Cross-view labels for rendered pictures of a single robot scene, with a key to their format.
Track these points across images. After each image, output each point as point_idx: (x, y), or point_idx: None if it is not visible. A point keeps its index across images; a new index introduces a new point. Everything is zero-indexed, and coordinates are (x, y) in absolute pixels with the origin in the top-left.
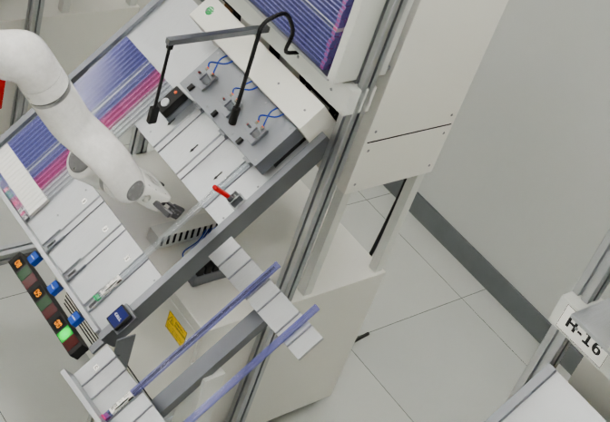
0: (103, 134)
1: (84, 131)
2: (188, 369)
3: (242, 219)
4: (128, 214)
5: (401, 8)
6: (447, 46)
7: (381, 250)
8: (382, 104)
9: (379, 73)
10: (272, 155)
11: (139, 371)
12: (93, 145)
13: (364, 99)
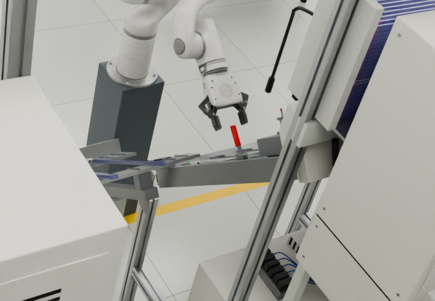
0: None
1: None
2: (110, 182)
3: (228, 169)
4: None
5: (329, 43)
6: (397, 177)
7: None
8: (331, 178)
9: (309, 108)
10: (268, 144)
11: None
12: None
13: (296, 127)
